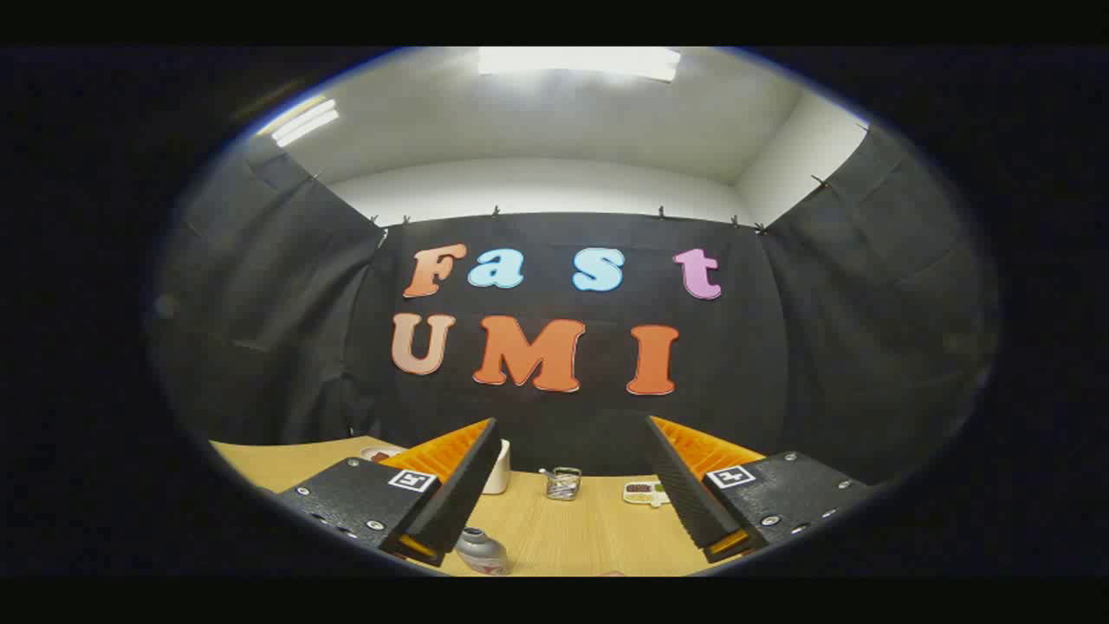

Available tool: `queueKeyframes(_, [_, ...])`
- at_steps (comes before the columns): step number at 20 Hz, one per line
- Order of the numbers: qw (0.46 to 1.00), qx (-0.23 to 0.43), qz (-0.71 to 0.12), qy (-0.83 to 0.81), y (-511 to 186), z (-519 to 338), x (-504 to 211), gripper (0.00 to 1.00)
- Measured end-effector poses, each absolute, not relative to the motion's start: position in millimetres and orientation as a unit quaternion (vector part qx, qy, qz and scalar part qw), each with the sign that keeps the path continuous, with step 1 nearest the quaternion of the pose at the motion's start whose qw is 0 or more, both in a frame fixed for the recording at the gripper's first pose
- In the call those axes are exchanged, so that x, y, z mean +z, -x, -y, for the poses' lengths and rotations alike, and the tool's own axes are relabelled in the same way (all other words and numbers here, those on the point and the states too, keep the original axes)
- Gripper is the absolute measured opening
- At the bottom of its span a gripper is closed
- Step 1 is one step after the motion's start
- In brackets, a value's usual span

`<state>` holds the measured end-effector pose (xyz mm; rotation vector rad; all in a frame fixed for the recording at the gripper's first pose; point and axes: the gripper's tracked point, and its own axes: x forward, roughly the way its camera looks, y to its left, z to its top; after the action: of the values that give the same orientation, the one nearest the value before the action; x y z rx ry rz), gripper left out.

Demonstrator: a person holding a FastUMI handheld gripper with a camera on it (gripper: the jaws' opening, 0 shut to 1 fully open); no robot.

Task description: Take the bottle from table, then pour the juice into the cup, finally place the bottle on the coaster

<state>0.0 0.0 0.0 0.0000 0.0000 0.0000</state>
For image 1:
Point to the wooden table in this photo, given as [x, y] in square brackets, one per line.
[572, 529]

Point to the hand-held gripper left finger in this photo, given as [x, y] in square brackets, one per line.
[463, 485]

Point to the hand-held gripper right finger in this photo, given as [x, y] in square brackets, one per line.
[684, 494]

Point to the small white plate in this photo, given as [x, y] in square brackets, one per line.
[374, 452]

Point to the rectangular ceiling light panel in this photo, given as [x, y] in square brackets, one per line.
[576, 62]

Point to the silver juice bottle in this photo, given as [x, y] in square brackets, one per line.
[481, 548]

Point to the white toaster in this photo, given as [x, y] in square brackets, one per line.
[498, 472]

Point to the ceiling tube light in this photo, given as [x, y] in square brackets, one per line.
[301, 123]

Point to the black backdrop cloth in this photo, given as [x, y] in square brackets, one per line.
[780, 347]

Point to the white tray with green food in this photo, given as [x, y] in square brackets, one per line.
[643, 492]

